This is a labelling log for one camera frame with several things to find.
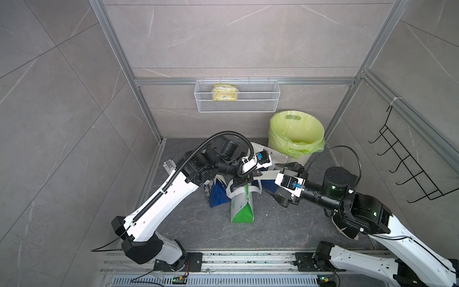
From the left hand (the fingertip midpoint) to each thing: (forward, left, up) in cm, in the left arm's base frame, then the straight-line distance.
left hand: (260, 169), depth 60 cm
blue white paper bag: (+6, +18, -26) cm, 32 cm away
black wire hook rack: (-6, -58, -5) cm, 59 cm away
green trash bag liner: (+36, -27, -20) cm, 49 cm away
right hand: (-3, -4, +2) cm, 6 cm away
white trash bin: (+19, -27, -22) cm, 40 cm away
